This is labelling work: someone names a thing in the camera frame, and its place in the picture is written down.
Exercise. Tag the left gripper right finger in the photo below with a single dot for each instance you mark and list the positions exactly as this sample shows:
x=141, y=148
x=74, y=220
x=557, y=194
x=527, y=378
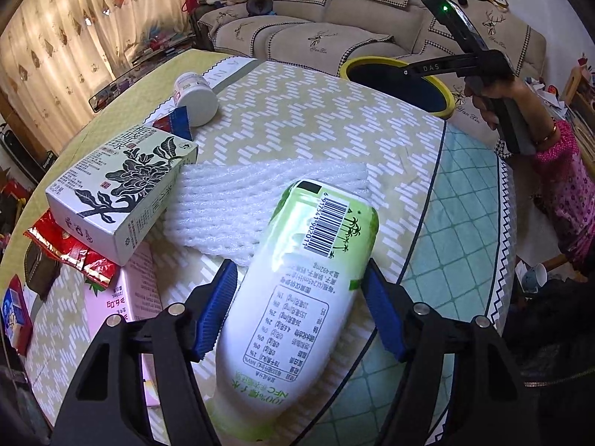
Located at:
x=488, y=403

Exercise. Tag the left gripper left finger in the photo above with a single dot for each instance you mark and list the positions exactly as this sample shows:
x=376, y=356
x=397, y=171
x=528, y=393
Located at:
x=105, y=403

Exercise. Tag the pink paper box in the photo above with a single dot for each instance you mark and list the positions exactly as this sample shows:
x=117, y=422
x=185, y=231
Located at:
x=132, y=293

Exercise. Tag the red snack wrapper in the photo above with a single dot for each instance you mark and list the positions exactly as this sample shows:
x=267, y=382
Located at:
x=63, y=247

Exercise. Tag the white floral carton box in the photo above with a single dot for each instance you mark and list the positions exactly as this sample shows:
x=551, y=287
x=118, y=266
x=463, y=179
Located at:
x=110, y=199

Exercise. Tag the white foam net sheet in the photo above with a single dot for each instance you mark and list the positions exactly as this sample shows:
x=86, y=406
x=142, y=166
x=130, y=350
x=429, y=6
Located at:
x=223, y=210

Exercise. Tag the blue red toothpaste tube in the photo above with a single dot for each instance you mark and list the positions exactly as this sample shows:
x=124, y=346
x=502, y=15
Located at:
x=176, y=123

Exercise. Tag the white plastic jar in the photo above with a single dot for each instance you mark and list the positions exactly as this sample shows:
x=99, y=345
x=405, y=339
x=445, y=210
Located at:
x=192, y=92

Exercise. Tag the pink sleeved right forearm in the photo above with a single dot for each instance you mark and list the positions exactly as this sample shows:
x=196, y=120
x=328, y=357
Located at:
x=566, y=185

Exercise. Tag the yellow rimmed trash bin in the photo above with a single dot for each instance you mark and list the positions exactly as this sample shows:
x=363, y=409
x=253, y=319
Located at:
x=386, y=75

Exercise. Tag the person's right hand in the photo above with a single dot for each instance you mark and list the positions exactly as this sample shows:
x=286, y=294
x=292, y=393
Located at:
x=484, y=96

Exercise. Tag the blue red card pack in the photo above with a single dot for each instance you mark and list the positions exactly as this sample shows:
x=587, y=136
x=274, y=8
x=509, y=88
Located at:
x=16, y=318

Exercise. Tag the dark brown small box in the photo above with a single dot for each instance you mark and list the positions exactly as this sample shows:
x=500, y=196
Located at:
x=40, y=271

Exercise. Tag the beige sectional sofa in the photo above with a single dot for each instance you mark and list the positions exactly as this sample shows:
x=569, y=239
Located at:
x=323, y=34

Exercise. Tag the beige curtain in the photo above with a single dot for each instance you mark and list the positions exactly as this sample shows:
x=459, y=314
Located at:
x=56, y=54

